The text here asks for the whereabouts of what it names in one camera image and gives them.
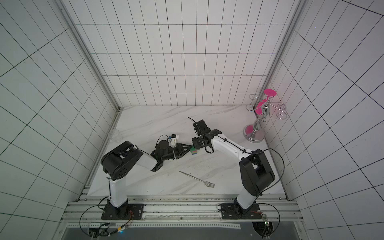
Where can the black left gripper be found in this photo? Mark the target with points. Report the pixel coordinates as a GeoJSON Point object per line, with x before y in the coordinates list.
{"type": "Point", "coordinates": [181, 149]}

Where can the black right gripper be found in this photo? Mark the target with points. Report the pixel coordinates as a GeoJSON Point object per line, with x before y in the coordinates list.
{"type": "Point", "coordinates": [199, 142]}

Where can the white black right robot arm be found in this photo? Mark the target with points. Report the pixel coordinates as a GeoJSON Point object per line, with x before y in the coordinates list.
{"type": "Point", "coordinates": [255, 171]}

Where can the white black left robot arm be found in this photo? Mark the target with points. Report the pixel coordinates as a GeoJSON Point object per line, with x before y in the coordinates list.
{"type": "Point", "coordinates": [120, 161]}

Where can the silver metal fork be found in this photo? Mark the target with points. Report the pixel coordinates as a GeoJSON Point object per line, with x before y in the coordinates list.
{"type": "Point", "coordinates": [206, 183]}

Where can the chrome pink cup stand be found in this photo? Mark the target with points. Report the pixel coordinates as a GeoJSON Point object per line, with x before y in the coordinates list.
{"type": "Point", "coordinates": [263, 108]}

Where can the clear glass cup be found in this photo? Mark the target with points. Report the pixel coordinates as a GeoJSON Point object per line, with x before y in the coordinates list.
{"type": "Point", "coordinates": [115, 136]}

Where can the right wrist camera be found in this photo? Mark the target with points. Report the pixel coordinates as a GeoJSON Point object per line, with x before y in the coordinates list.
{"type": "Point", "coordinates": [201, 128]}

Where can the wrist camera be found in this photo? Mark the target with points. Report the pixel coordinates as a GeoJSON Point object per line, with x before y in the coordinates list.
{"type": "Point", "coordinates": [173, 138]}
{"type": "Point", "coordinates": [201, 128]}

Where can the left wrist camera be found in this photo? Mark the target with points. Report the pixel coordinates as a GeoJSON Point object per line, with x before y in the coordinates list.
{"type": "Point", "coordinates": [173, 138]}

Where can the aluminium mounting rail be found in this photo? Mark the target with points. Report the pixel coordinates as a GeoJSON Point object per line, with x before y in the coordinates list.
{"type": "Point", "coordinates": [176, 211]}

